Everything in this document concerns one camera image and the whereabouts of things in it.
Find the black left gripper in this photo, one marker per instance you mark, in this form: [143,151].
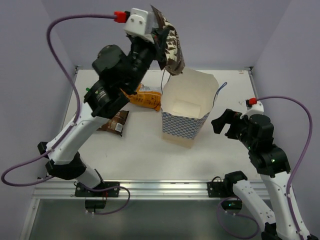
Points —
[157,42]

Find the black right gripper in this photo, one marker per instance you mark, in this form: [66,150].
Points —
[228,116]

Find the dark brown snack bag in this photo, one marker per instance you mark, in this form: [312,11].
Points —
[116,124]
[174,62]

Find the yellow snack bag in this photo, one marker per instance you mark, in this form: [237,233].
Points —
[146,97]

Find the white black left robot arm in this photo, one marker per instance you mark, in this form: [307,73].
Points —
[119,76]

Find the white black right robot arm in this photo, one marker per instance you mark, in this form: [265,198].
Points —
[283,220]

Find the blue checkered paper bag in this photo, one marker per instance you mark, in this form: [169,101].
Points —
[186,103]

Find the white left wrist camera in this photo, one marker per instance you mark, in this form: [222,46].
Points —
[140,24]

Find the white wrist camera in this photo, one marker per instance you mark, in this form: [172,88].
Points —
[140,24]
[254,107]

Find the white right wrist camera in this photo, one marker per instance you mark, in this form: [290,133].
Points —
[254,107]

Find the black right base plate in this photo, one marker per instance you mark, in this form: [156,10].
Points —
[217,189]

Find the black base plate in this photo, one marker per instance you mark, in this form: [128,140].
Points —
[97,199]
[217,189]

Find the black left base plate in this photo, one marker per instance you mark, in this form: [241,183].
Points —
[97,199]

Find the aluminium mounting rail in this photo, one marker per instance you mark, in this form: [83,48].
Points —
[57,189]

